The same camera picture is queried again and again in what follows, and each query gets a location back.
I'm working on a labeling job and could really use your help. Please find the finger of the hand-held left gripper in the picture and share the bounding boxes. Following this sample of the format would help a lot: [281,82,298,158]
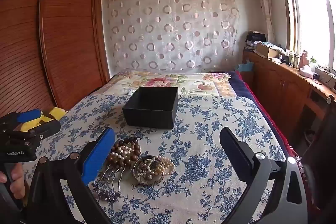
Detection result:
[14,108,45,123]
[25,119,62,138]

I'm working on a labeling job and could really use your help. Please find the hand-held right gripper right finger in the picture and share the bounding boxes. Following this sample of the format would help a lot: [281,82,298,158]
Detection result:
[219,127,308,224]

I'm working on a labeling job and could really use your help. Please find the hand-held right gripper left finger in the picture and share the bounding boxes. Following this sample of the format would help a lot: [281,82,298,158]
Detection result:
[26,127,116,224]

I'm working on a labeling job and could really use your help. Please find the pinkish pearl bracelet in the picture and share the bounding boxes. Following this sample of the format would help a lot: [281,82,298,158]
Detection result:
[109,145,136,162]

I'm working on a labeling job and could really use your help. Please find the purple flower hair comb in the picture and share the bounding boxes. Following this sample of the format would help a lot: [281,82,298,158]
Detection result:
[91,161,130,201]

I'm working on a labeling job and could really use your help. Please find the brown wooden bead bracelet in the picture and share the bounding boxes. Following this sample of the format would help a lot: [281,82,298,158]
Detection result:
[106,136,142,170]

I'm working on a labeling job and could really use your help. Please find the engraved metal bangle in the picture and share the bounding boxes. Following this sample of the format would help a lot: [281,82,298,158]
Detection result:
[132,155,166,186]

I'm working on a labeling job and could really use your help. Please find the black square box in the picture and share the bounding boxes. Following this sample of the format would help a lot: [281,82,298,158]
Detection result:
[122,86,179,130]

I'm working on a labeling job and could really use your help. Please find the person's left hand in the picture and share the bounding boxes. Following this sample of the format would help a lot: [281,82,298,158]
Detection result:
[0,162,26,200]

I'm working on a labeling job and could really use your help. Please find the yellow cloth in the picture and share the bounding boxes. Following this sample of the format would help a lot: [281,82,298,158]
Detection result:
[20,107,66,133]

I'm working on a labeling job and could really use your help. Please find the blue floral bed sheet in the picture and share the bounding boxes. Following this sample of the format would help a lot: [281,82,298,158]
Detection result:
[22,93,287,224]

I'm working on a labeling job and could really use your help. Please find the long wooden cabinet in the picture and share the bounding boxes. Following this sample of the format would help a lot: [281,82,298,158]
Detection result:
[242,49,336,147]

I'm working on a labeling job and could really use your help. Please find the wooden slatted wardrobe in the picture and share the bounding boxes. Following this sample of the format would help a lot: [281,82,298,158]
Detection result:
[0,0,111,119]

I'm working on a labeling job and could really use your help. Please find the blue crumpled cloth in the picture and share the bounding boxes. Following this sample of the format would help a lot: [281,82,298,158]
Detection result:
[237,62,254,73]

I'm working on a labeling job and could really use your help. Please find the dark wooden chair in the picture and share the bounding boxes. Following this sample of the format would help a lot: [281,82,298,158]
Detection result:
[301,94,336,224]

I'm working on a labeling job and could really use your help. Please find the pink tissue box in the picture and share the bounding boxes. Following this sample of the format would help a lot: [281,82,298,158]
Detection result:
[299,66,314,79]

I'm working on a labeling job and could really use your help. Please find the cardboard box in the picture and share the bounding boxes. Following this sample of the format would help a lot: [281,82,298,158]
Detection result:
[255,42,280,59]

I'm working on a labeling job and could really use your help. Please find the pink bottle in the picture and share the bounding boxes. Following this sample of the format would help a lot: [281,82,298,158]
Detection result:
[301,50,311,68]

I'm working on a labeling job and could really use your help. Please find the pile of dark clothes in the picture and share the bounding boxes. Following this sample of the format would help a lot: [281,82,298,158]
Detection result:
[245,31,267,50]

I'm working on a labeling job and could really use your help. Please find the wooden framed window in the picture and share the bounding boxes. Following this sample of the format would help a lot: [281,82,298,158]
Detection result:
[274,0,336,71]

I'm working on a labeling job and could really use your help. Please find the circle patterned wall cloth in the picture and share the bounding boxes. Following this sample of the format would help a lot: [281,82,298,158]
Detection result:
[104,0,241,74]

